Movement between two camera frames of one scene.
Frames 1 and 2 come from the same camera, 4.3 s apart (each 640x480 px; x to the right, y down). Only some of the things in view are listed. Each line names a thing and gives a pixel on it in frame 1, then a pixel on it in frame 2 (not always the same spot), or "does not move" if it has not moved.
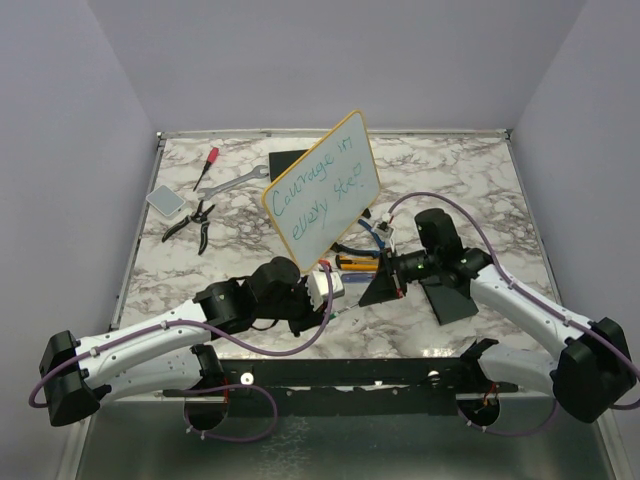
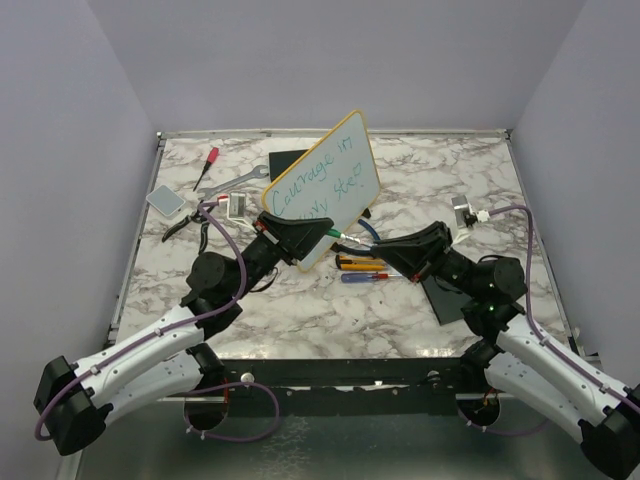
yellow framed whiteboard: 323,195 does not move
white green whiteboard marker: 333,315 → 350,238
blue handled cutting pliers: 338,247 does not move
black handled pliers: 200,216 does not move
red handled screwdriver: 213,154 does not move
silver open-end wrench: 209,192 does not move
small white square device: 165,200 does not move
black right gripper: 387,286 → 417,253
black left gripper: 310,316 → 291,240
